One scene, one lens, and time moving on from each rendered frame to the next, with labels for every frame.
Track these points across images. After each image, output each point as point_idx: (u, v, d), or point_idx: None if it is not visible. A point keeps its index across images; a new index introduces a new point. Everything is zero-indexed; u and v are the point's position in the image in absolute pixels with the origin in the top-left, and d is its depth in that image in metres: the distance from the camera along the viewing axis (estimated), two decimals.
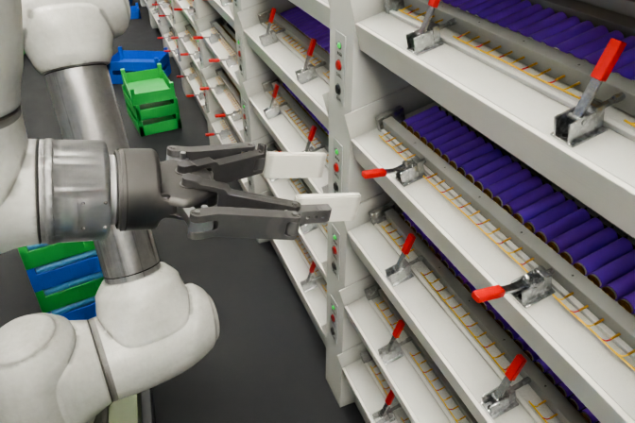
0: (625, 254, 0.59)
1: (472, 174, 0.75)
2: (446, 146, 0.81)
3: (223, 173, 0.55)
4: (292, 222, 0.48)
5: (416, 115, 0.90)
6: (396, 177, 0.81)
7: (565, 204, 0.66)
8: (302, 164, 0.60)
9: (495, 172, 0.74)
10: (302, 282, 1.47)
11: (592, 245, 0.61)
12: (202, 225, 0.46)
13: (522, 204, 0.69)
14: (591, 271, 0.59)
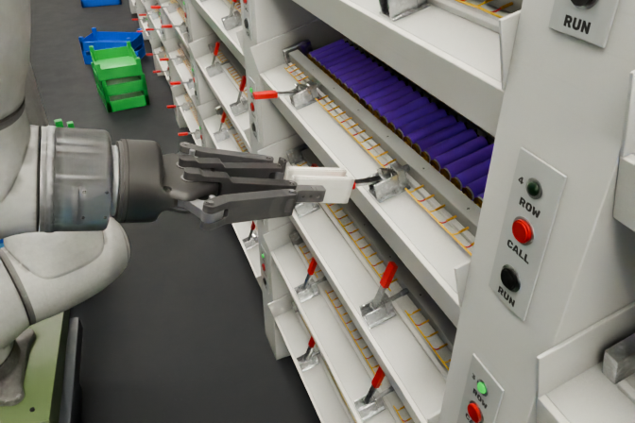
0: (478, 149, 0.60)
1: (359, 92, 0.76)
2: (341, 72, 0.82)
3: None
4: (288, 198, 0.51)
5: (321, 47, 0.91)
6: (291, 102, 0.82)
7: (436, 111, 0.67)
8: None
9: (380, 90, 0.75)
10: (245, 240, 1.47)
11: (451, 143, 0.62)
12: (216, 214, 0.46)
13: (397, 114, 0.69)
14: (444, 166, 0.60)
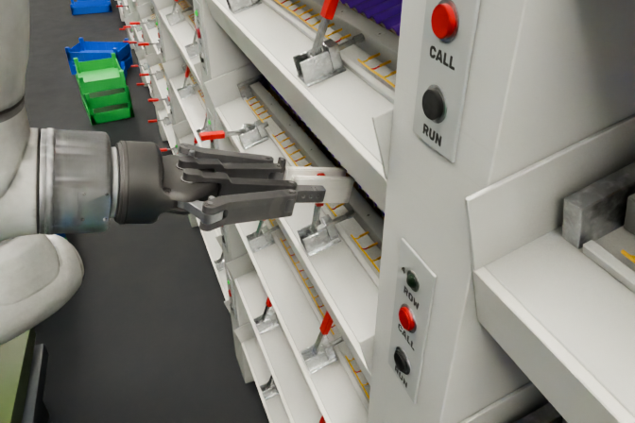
0: None
1: None
2: None
3: (230, 177, 0.53)
4: (288, 199, 0.51)
5: None
6: (240, 141, 0.82)
7: None
8: None
9: None
10: (216, 262, 1.47)
11: None
12: (215, 215, 0.46)
13: None
14: None
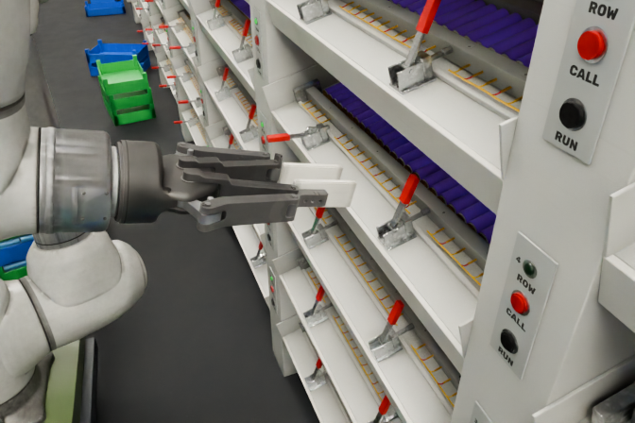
0: None
1: (376, 132, 0.81)
2: (357, 110, 0.87)
3: (229, 176, 0.54)
4: (291, 203, 0.50)
5: (336, 84, 0.96)
6: (302, 143, 0.86)
7: None
8: (318, 177, 0.58)
9: (396, 130, 0.80)
10: (252, 259, 1.52)
11: (465, 189, 0.67)
12: (214, 216, 0.46)
13: (413, 157, 0.74)
14: (459, 211, 0.65)
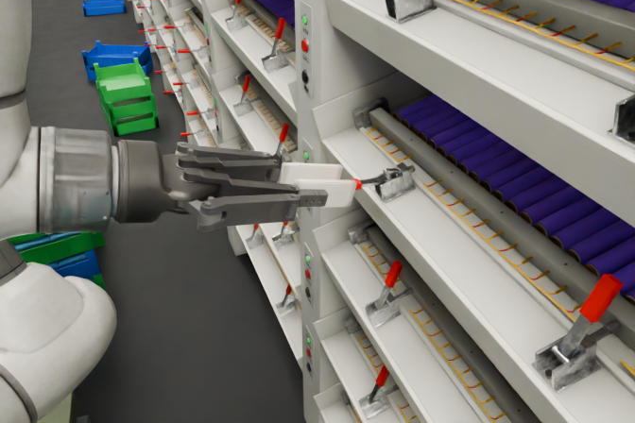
0: None
1: (489, 180, 0.56)
2: (452, 144, 0.62)
3: (229, 176, 0.54)
4: (291, 204, 0.50)
5: (412, 105, 0.71)
6: (375, 191, 0.62)
7: (622, 224, 0.47)
8: (318, 177, 0.58)
9: (521, 178, 0.55)
10: (278, 305, 1.27)
11: None
12: (214, 216, 0.46)
13: (559, 223, 0.49)
14: None
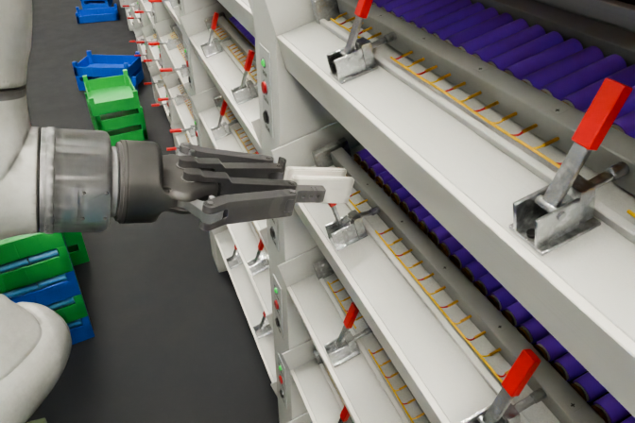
0: None
1: (437, 231, 0.56)
2: (405, 191, 0.63)
3: (230, 177, 0.53)
4: (288, 198, 0.51)
5: None
6: (329, 237, 0.62)
7: None
8: None
9: None
10: (256, 327, 1.28)
11: None
12: (216, 215, 0.46)
13: None
14: (594, 397, 0.40)
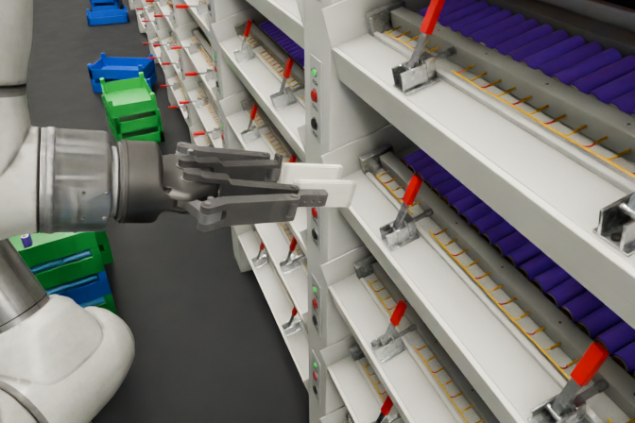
0: None
1: (489, 233, 0.60)
2: (454, 194, 0.66)
3: (229, 176, 0.54)
4: (291, 203, 0.50)
5: (418, 151, 0.75)
6: (382, 239, 0.66)
7: None
8: (318, 177, 0.58)
9: (518, 232, 0.59)
10: (284, 326, 1.31)
11: None
12: (214, 216, 0.46)
13: (554, 280, 0.53)
14: None
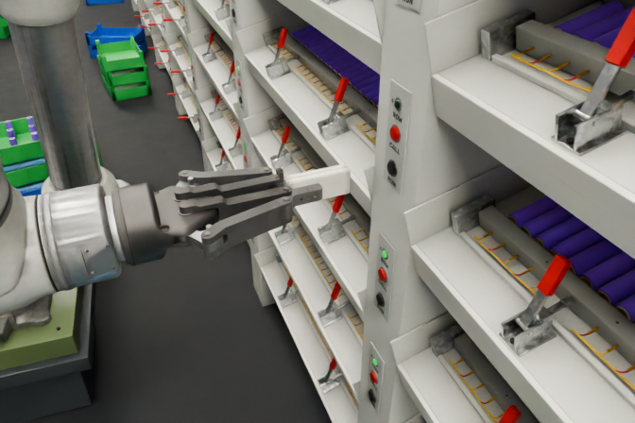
0: None
1: (327, 61, 0.97)
2: (315, 47, 1.03)
3: (229, 199, 0.54)
4: (284, 207, 0.52)
5: (300, 29, 1.12)
6: (267, 74, 1.03)
7: None
8: (323, 181, 0.57)
9: (343, 59, 0.96)
10: None
11: None
12: (216, 243, 0.48)
13: (353, 76, 0.91)
14: None
